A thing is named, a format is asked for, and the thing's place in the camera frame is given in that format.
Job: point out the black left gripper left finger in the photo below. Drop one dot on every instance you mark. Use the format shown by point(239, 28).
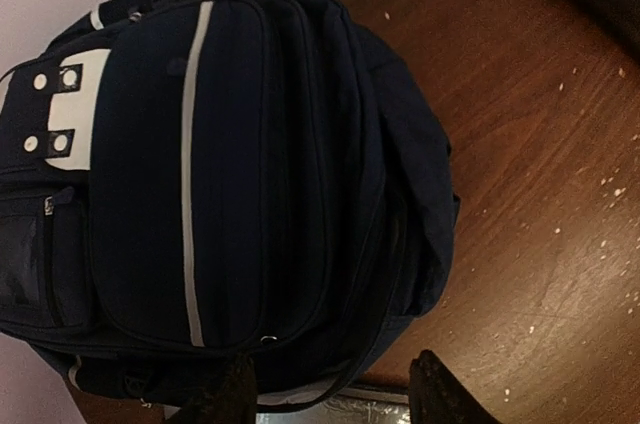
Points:
point(230, 397)

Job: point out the navy blue student backpack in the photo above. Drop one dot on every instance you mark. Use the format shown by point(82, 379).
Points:
point(186, 181)

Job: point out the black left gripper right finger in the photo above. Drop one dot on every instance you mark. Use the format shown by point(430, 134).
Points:
point(436, 396)

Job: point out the black notebook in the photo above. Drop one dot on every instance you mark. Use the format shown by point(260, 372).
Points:
point(360, 403)

